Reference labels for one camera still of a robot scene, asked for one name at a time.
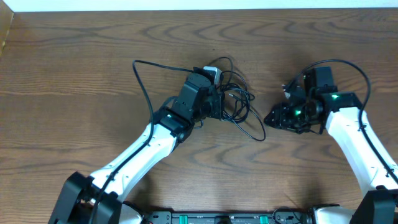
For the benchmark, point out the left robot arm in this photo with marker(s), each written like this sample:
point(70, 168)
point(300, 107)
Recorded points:
point(99, 198)

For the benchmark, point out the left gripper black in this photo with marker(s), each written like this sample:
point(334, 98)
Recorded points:
point(217, 98)

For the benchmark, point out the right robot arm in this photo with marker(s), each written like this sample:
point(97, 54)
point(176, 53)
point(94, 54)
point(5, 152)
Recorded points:
point(377, 206)

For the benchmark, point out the wooden side panel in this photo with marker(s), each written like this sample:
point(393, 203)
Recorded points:
point(6, 19)

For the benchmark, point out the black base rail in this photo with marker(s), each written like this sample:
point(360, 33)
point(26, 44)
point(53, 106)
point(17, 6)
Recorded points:
point(281, 216)

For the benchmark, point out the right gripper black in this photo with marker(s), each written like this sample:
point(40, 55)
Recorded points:
point(281, 119)

